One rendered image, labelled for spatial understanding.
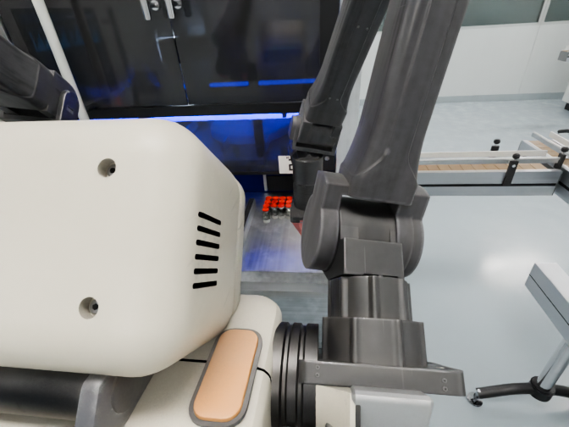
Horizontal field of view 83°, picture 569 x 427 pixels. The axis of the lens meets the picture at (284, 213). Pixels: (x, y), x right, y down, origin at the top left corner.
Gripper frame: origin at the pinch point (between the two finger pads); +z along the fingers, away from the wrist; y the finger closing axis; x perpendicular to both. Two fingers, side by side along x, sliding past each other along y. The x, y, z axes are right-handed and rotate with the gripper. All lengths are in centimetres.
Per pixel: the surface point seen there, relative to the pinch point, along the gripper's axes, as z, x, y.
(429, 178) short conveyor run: 10, -40, 48
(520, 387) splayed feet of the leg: 88, -82, 21
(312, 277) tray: 11.0, -1.1, -0.6
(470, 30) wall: 4, -214, 498
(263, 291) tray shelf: 13.5, 10.4, -3.3
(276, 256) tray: 13.0, 8.8, 8.8
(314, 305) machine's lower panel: 63, -1, 36
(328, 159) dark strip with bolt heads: -2.3, -4.8, 36.7
